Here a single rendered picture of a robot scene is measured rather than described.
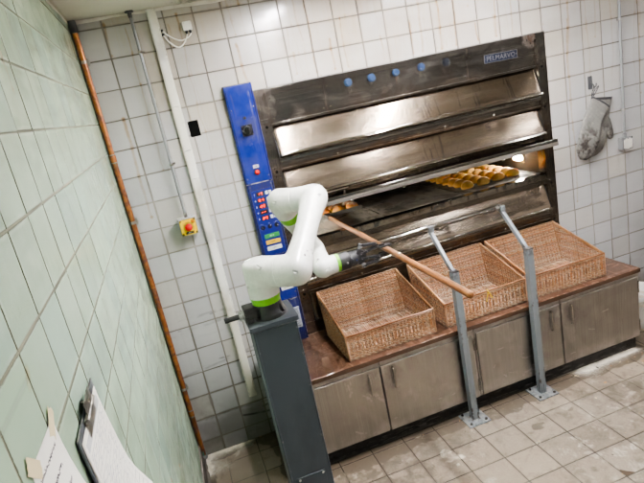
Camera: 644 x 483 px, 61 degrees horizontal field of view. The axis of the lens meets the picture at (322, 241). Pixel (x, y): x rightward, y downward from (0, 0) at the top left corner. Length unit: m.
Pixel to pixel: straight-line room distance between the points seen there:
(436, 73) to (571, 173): 1.26
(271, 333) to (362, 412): 1.12
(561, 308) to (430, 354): 0.89
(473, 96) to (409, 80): 0.45
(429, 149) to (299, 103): 0.89
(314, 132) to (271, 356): 1.48
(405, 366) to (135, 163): 1.87
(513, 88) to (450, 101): 0.45
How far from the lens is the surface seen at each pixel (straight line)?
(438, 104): 3.56
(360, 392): 3.14
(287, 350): 2.28
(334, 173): 3.30
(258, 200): 3.17
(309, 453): 2.54
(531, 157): 4.15
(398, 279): 3.53
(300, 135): 3.23
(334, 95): 3.30
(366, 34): 3.38
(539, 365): 3.61
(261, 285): 2.19
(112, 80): 3.13
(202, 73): 3.14
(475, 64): 3.72
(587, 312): 3.79
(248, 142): 3.13
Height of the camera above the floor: 2.06
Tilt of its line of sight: 16 degrees down
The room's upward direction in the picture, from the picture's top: 12 degrees counter-clockwise
